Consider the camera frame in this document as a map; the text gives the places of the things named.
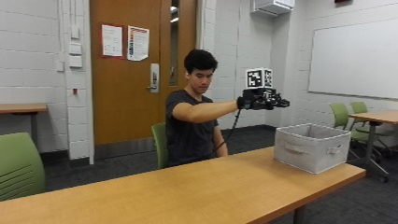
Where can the colourful paper notice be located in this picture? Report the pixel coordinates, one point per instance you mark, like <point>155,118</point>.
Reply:
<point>138,43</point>

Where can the white marker cube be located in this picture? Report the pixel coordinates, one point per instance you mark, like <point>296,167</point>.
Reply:
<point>259,77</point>

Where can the white wall switch box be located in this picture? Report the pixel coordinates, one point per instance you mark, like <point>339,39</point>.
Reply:
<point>75,61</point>
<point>75,49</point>

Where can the the person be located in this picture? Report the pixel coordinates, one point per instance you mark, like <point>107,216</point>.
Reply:
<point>191,124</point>

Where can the red wall alarm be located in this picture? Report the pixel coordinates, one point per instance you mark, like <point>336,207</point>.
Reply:
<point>75,91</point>

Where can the grey fabric storage bin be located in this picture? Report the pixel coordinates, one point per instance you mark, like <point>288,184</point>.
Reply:
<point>311,149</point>

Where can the green chair with metal legs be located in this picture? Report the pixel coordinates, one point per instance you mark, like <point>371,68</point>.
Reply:
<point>369,121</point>
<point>344,119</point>

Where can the white wall unit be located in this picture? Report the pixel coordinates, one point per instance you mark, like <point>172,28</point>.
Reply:
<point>272,6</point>

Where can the large green chair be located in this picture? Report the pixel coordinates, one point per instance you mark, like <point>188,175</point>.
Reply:
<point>19,168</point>

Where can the green chair behind person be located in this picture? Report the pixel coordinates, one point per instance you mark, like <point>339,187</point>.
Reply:
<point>160,144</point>

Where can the white whiteboard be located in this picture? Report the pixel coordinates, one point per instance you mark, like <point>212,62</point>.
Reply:
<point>356,59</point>

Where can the wooden side table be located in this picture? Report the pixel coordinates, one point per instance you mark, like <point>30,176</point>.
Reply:
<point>23,109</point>

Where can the white wall conduit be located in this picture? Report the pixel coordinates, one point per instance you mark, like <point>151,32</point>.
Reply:
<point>75,21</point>

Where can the white paper notice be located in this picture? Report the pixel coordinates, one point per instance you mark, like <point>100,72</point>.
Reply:
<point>112,40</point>

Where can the wooden door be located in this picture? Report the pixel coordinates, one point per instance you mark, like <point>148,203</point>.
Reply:
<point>124,77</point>

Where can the wooden table with metal leg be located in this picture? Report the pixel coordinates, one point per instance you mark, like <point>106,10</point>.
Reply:
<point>375,124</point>

